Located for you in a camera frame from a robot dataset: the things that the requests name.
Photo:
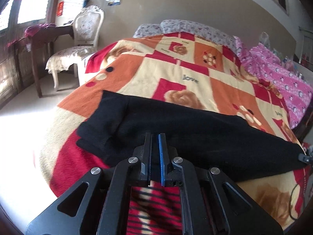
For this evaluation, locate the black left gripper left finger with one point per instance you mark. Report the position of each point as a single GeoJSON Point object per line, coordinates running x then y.
{"type": "Point", "coordinates": [143, 153]}

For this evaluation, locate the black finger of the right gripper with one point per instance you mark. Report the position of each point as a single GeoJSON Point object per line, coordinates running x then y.
{"type": "Point", "coordinates": [307, 157]}

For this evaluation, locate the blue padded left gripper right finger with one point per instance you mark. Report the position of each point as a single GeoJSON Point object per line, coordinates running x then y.
{"type": "Point", "coordinates": [169, 163]}

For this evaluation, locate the black pants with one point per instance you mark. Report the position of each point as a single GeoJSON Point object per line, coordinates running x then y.
{"type": "Point", "coordinates": [206, 139]}

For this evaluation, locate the pink penguin quilt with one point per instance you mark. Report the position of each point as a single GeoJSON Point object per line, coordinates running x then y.
{"type": "Point", "coordinates": [262, 63]}

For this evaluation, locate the orange red patterned blanket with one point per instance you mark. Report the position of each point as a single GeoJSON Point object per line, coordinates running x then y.
{"type": "Point", "coordinates": [183, 69]}

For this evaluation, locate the floral grey pillow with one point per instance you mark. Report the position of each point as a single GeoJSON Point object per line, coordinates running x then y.
{"type": "Point", "coordinates": [200, 30]}
{"type": "Point", "coordinates": [147, 30]}

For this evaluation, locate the white ornate chair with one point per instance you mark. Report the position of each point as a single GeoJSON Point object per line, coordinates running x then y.
{"type": "Point", "coordinates": [86, 28]}

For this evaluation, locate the dark wooden door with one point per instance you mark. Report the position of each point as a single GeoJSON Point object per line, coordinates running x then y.
{"type": "Point", "coordinates": [10, 73]}

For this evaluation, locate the dark wooden table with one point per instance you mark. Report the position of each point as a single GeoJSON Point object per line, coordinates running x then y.
{"type": "Point", "coordinates": [44, 37]}

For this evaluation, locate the magenta cloth on table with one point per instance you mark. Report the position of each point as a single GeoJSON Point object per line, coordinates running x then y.
{"type": "Point", "coordinates": [31, 31]}

